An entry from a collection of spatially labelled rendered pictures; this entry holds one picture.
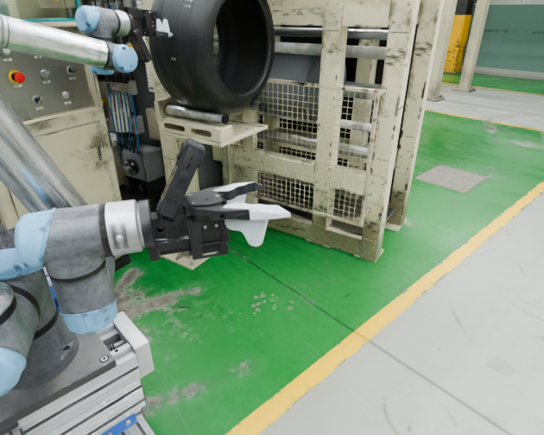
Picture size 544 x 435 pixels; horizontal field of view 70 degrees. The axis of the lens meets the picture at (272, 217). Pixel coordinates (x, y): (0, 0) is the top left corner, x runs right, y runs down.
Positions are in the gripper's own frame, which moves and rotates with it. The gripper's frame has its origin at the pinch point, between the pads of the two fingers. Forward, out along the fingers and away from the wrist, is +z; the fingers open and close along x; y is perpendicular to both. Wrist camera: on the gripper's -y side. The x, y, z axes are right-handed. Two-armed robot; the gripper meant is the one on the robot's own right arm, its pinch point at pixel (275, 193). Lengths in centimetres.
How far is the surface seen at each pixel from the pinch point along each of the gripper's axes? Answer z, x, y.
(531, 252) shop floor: 193, -109, 93
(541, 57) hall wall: 768, -625, -22
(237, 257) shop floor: 20, -154, 86
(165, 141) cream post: -13, -156, 14
